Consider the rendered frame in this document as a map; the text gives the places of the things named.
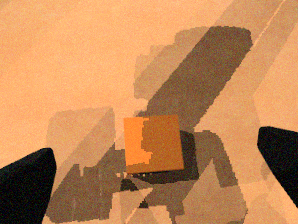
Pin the orange block with dark blue square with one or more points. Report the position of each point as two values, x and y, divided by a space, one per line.
152 144

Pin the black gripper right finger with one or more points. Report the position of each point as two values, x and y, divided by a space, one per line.
279 148

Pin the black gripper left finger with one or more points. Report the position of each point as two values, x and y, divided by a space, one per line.
26 186

